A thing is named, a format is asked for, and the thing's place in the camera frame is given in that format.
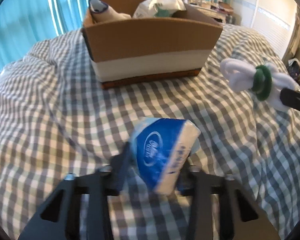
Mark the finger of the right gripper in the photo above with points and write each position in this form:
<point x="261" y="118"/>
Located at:
<point x="290" y="98"/>

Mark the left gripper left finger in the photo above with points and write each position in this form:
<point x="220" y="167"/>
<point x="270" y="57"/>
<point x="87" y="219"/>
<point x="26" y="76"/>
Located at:
<point x="119" y="164"/>

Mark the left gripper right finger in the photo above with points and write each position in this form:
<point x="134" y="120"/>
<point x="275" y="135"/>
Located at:
<point x="186" y="182"/>

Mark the white socks green band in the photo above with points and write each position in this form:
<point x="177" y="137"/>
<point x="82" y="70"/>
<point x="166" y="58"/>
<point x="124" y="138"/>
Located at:
<point x="265" y="81"/>

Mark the blue tissue pack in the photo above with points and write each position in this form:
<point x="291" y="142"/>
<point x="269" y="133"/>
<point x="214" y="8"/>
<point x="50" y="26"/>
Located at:
<point x="160" y="147"/>

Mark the white fluffy sock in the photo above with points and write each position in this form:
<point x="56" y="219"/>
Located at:
<point x="102" y="12"/>

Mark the white dotted wipes pack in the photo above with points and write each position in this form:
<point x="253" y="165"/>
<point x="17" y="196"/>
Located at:
<point x="158" y="8"/>

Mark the black bag by wardrobe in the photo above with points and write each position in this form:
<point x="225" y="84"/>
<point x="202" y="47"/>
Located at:
<point x="294" y="69"/>

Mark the checkered grey bed quilt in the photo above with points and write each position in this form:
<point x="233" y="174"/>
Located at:
<point x="55" y="119"/>

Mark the white louvered wardrobe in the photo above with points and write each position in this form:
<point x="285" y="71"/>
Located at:
<point x="274" y="19"/>

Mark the brown cardboard box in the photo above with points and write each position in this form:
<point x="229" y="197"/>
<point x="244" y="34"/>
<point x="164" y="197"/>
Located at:
<point x="125" y="50"/>

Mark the white dressing table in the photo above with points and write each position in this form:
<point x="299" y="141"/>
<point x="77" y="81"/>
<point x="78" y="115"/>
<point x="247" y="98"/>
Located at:
<point x="221" y="12"/>

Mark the teal curtain left panel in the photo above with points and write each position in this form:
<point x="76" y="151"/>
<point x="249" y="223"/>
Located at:
<point x="22" y="24"/>

